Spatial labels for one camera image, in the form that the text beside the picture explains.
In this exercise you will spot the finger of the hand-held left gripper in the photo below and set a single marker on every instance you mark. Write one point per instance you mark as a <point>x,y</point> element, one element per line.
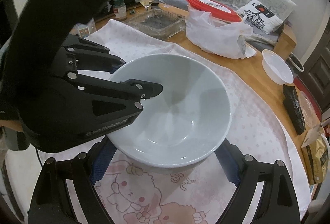
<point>123,90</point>
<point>103,59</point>

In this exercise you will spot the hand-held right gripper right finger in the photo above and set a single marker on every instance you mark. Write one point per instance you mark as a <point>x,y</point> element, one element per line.
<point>228,164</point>

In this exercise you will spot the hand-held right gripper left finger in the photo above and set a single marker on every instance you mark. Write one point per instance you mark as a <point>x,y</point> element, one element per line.
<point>103,164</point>

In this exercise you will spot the large white bowl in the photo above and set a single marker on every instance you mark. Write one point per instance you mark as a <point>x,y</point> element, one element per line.
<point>185,100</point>

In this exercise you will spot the white pink printed cloth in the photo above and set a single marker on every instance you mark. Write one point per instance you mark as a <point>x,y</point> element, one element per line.
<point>252,123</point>

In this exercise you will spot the green capped spice bottle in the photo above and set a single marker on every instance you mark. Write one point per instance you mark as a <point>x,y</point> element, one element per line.
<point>120,10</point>

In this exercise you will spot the glass ashtray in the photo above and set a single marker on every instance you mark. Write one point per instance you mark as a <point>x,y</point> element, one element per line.
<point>157,24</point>

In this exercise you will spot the black pouch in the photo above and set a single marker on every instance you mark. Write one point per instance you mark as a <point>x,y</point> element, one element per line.
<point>294,110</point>

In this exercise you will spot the gold box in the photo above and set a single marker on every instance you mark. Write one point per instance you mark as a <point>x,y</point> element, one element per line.
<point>315,157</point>

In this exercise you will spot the clear plastic container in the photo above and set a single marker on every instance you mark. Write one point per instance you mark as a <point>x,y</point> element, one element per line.
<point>310,110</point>

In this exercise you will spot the white plastic bag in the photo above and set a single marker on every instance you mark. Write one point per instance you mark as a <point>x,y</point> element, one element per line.
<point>211,35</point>

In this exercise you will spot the small white bowl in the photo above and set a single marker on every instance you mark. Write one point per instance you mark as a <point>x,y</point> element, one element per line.
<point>277,69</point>

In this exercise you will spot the red lidded container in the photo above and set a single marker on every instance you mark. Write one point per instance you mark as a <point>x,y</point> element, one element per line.
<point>214,8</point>

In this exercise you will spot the trash bin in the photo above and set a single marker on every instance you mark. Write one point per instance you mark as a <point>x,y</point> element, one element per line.
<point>296,62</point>

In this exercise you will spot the dark brown door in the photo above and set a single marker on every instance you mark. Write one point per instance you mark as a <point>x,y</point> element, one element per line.
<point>318,64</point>

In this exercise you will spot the wooden side table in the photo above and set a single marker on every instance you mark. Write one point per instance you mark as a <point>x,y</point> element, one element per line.
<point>286,41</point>

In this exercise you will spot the white tree print cushion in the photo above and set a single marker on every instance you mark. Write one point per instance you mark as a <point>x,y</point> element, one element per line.
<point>259,16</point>

